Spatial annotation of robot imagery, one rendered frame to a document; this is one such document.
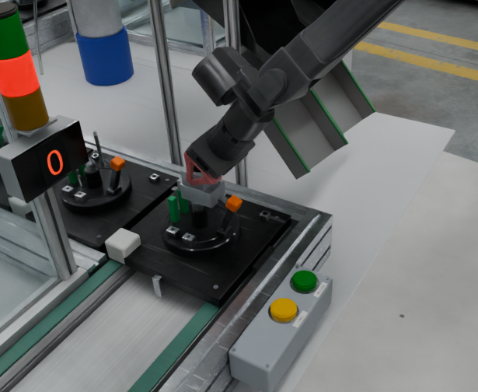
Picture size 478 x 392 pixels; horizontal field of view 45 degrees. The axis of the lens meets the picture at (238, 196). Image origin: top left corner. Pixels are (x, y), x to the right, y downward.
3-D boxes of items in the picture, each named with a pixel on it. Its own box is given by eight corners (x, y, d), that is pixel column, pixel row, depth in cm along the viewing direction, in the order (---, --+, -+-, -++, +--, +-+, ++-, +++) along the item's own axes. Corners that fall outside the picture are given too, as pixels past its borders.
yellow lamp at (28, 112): (57, 117, 79) (47, 85, 76) (29, 134, 75) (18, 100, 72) (32, 110, 81) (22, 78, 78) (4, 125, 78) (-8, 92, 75)
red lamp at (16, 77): (47, 84, 76) (38, 49, 73) (18, 100, 72) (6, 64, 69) (22, 77, 78) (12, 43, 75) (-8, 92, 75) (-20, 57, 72)
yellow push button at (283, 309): (301, 312, 89) (301, 302, 88) (288, 329, 86) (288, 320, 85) (278, 302, 91) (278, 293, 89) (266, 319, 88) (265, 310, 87)
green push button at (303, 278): (321, 283, 93) (321, 274, 92) (309, 299, 91) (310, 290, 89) (298, 274, 95) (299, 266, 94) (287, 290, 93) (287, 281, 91)
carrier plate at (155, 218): (291, 223, 106) (291, 214, 105) (220, 308, 90) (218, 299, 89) (187, 187, 117) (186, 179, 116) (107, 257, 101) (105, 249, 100)
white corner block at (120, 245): (144, 251, 102) (140, 234, 100) (127, 267, 99) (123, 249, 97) (123, 243, 104) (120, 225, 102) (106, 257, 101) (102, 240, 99)
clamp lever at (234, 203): (232, 228, 99) (243, 200, 93) (225, 234, 98) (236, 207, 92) (214, 216, 100) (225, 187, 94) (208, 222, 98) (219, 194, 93)
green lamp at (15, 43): (37, 48, 73) (27, 10, 70) (6, 63, 69) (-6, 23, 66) (12, 42, 75) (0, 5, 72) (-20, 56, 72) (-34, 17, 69)
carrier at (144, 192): (182, 186, 118) (174, 133, 110) (101, 255, 102) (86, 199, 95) (96, 156, 129) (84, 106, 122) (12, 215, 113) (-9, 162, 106)
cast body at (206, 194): (226, 194, 97) (222, 160, 93) (211, 208, 95) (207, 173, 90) (186, 182, 101) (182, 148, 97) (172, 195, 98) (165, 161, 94)
